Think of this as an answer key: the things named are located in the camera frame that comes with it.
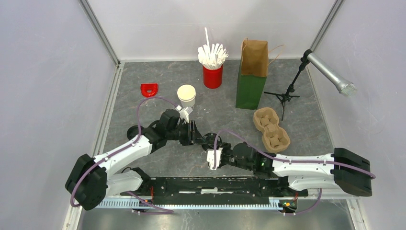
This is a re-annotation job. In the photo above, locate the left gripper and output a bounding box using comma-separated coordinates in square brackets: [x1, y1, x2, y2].
[166, 120, 207, 146]

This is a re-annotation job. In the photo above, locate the black coffee cup lid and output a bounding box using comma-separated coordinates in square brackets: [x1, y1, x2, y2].
[202, 133, 216, 149]

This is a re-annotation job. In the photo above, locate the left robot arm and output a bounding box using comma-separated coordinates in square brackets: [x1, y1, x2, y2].
[65, 106, 204, 210]

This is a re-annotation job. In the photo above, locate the stack of paper cups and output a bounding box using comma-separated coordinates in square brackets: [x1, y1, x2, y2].
[177, 84, 196, 107]

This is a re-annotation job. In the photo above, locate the brown pulp cup carrier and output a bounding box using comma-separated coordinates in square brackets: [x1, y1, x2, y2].
[253, 107, 291, 153]

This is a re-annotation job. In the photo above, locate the stack of black lids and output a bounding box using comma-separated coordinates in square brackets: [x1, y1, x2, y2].
[126, 125, 139, 140]

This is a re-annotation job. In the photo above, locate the red straw holder cup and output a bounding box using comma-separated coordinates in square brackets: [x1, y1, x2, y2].
[203, 65, 224, 89]

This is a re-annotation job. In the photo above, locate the bundle of white straws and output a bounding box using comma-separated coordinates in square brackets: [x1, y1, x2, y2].
[197, 27, 229, 70]

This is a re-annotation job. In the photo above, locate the green and brown paper bag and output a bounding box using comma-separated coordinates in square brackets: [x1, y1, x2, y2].
[235, 38, 284, 110]

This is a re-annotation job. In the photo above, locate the silver microphone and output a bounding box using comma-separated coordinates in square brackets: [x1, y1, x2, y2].
[304, 49, 357, 97]

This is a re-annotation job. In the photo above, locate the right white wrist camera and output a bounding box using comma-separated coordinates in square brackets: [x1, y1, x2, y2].
[206, 148, 222, 170]

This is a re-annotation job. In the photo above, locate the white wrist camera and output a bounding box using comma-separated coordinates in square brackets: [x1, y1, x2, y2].
[175, 105, 193, 123]
[206, 148, 222, 170]

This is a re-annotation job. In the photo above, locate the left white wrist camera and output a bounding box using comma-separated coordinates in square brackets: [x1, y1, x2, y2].
[175, 105, 193, 123]

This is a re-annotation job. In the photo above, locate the red plastic bracket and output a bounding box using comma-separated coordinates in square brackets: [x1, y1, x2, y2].
[140, 83, 159, 98]

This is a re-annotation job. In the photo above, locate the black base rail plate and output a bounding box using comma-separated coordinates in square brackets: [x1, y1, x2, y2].
[133, 176, 308, 205]

